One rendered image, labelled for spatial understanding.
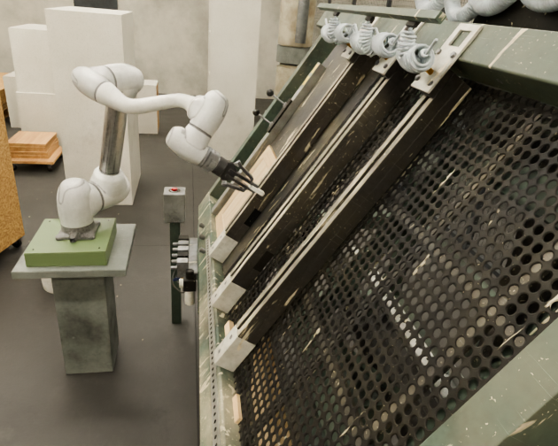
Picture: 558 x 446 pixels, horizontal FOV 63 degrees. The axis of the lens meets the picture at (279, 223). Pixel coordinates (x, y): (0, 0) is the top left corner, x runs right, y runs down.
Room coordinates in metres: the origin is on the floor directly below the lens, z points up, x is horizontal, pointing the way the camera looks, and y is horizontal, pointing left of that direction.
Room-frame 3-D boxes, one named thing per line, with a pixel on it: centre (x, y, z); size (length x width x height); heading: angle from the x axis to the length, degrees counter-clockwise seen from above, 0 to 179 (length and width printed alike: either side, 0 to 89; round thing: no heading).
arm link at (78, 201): (2.04, 1.00, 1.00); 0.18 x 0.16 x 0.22; 152
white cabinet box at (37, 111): (5.98, 3.10, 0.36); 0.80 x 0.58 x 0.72; 12
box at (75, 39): (4.56, 1.87, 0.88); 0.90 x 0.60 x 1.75; 12
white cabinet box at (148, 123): (6.97, 2.30, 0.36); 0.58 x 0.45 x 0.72; 102
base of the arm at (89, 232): (2.01, 1.00, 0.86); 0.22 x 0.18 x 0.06; 12
